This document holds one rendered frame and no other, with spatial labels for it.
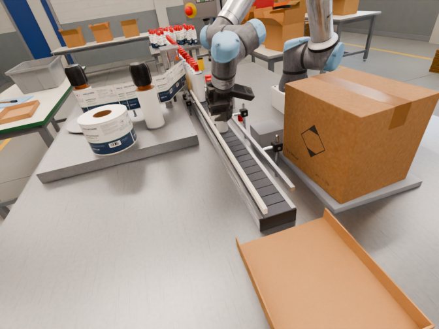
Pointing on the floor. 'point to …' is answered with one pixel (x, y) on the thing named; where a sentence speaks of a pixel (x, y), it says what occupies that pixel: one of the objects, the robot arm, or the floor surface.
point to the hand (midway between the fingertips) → (225, 118)
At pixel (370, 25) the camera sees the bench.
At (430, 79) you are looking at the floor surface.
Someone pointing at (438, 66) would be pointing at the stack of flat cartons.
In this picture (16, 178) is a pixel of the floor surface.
